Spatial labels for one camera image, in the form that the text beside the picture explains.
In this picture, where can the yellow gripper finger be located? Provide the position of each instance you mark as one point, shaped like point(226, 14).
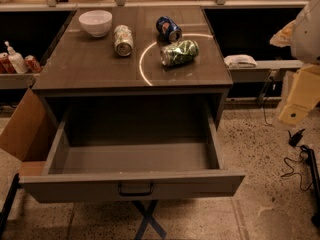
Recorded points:
point(300, 94)
point(283, 37)

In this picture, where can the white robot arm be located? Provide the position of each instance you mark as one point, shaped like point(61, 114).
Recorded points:
point(305, 42)

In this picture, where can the blue pepsi can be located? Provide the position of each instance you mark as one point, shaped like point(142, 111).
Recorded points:
point(168, 29)

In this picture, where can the pale green soda can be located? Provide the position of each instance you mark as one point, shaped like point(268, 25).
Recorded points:
point(123, 40)

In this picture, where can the open grey top drawer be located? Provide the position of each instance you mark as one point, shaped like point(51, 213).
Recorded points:
point(121, 155)

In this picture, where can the grey drawer cabinet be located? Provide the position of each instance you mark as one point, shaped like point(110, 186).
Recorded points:
point(84, 66)

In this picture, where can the red soda can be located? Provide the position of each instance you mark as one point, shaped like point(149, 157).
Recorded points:
point(33, 64)

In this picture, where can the red can at edge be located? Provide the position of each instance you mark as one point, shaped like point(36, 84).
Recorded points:
point(5, 64)

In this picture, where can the folded white cloth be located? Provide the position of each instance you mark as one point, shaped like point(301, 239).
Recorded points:
point(240, 61)

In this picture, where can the black stand right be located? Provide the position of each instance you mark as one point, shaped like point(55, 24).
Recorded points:
point(311, 159)

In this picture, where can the white ceramic bowl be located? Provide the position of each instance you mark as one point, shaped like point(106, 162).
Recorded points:
point(97, 23)

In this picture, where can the white pump bottle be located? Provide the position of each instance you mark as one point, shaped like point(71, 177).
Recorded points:
point(16, 59)

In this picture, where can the brown cardboard box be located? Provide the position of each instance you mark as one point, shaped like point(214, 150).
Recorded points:
point(29, 135)

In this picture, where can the black bar left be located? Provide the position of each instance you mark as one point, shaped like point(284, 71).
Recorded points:
point(6, 208)

